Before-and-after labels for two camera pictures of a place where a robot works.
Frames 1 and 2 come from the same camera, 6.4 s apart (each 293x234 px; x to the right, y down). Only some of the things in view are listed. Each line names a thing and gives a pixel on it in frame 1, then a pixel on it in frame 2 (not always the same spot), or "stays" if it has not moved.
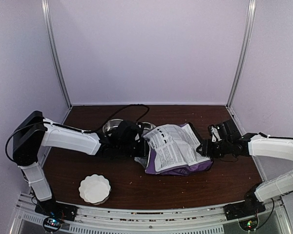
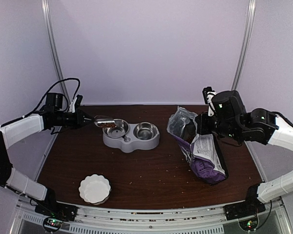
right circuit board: [249, 224] stays
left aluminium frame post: [46, 13] stays
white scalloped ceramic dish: [95, 189] stays
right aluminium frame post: [250, 17] stays
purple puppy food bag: [172, 150] -> [202, 152]
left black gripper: [145, 150] -> [79, 121]
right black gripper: [206, 149] -> [201, 120]
